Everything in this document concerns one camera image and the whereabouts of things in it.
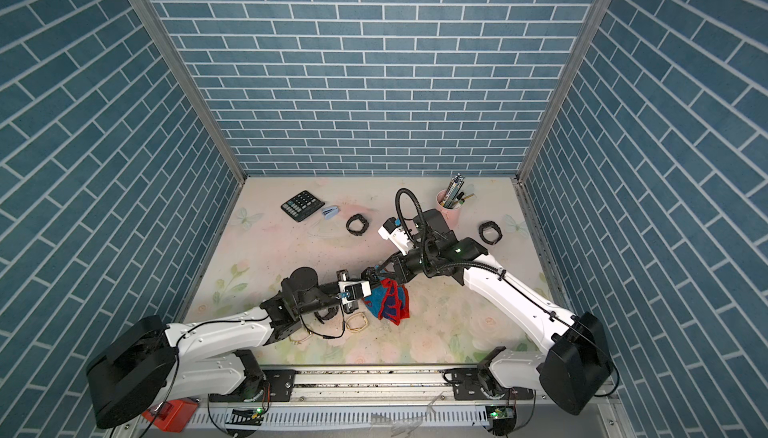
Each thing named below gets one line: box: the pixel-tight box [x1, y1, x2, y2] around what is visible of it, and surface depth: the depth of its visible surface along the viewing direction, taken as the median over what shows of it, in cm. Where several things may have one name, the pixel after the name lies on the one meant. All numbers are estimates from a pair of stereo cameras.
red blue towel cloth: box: [363, 278, 411, 326], surface depth 82 cm
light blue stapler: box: [322, 206, 341, 220], surface depth 110 cm
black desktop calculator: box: [281, 190, 325, 222], surface depth 110 cm
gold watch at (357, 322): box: [346, 312, 369, 333], surface depth 86 cm
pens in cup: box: [440, 173, 475, 209], surface depth 101 cm
